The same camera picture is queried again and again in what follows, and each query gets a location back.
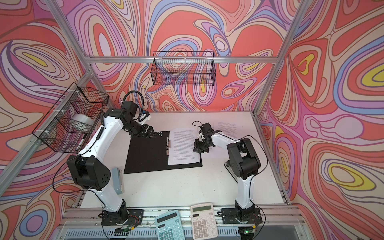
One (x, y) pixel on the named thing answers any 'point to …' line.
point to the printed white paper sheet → (182, 143)
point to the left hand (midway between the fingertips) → (150, 133)
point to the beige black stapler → (228, 165)
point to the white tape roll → (84, 118)
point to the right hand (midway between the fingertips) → (195, 153)
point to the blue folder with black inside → (147, 154)
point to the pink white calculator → (203, 222)
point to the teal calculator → (169, 226)
